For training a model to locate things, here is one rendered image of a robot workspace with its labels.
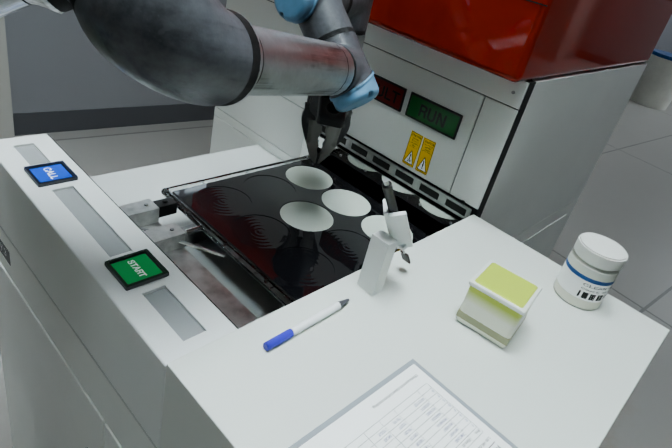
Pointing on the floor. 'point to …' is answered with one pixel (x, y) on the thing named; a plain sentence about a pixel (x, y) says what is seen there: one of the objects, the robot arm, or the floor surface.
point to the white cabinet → (53, 372)
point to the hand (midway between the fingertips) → (317, 158)
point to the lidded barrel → (655, 82)
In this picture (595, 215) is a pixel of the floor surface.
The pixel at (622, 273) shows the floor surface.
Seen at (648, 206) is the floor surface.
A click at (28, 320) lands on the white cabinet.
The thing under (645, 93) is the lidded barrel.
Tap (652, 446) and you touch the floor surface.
